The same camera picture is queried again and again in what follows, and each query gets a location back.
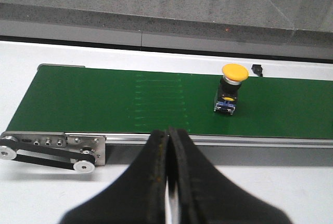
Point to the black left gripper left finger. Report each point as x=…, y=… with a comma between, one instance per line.
x=137, y=196

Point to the aluminium conveyor side rail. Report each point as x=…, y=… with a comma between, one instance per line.
x=228, y=141

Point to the left steel counter top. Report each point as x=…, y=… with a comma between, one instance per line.
x=266, y=28

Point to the green conveyor belt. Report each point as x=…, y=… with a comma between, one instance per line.
x=72, y=99

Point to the steel motor mount plate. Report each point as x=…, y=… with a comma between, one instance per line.
x=71, y=146

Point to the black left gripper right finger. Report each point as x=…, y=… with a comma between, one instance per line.
x=206, y=196

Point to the black drive belt with pulleys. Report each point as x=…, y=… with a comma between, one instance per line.
x=46, y=156

